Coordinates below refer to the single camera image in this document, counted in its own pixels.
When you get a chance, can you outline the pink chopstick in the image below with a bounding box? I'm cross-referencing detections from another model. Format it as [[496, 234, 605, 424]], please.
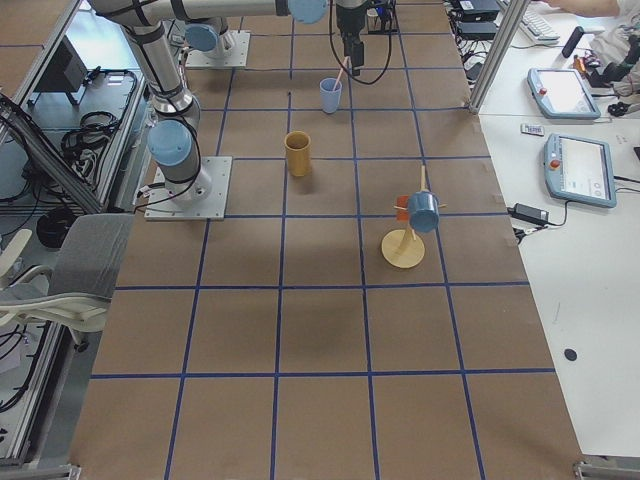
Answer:
[[332, 56, 350, 91]]

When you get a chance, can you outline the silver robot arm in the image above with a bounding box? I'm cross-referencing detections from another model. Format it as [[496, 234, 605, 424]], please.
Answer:
[[90, 1, 372, 125], [167, 20, 234, 58]]

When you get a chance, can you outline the upper teach pendant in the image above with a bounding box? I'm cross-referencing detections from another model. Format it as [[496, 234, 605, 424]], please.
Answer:
[[527, 68, 601, 120]]

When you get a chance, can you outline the lower teach pendant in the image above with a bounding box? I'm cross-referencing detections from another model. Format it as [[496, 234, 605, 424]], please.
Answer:
[[543, 133, 617, 208]]

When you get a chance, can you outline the light blue plastic cup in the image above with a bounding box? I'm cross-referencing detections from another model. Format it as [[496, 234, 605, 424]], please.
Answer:
[[319, 78, 342, 114]]

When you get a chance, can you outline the dark blue hanging cup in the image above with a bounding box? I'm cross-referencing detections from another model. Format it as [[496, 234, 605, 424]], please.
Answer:
[[407, 191, 440, 233]]

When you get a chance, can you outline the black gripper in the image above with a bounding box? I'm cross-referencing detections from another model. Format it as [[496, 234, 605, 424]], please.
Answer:
[[335, 0, 368, 76]]

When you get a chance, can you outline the aluminium frame post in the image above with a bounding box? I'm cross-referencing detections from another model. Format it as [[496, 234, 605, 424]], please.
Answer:
[[468, 0, 530, 114]]

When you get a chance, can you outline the white keyboard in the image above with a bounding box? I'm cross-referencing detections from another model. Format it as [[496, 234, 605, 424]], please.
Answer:
[[519, 10, 560, 45]]

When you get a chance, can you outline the black round cap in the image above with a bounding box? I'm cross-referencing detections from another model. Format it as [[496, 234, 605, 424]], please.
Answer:
[[564, 348, 577, 361]]

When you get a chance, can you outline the orange hanging cup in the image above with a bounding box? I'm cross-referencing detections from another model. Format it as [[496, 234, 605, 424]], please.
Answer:
[[394, 195, 409, 222]]

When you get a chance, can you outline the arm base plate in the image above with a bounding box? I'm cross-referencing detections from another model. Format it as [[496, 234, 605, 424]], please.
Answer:
[[144, 156, 233, 221], [185, 25, 251, 70]]

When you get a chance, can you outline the bamboo cylinder holder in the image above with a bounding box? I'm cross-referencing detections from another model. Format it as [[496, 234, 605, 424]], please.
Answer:
[[284, 131, 311, 177]]

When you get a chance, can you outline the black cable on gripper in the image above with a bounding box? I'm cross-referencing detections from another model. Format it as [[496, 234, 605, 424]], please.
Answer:
[[328, 0, 394, 86]]

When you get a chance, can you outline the teach pendant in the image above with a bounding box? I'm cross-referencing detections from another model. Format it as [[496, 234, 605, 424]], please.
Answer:
[[543, 133, 617, 208], [527, 68, 601, 120]]

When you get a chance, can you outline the black monitor on floor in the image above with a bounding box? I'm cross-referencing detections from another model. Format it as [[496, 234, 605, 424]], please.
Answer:
[[34, 36, 89, 106]]

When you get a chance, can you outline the small white label box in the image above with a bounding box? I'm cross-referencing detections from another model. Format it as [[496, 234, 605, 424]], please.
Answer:
[[520, 123, 545, 137]]

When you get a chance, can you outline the grey office chair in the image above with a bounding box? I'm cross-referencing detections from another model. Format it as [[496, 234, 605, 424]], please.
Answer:
[[1, 213, 134, 352]]

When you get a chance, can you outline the black power adapter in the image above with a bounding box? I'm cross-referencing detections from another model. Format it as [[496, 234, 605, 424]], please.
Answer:
[[507, 203, 549, 226]]

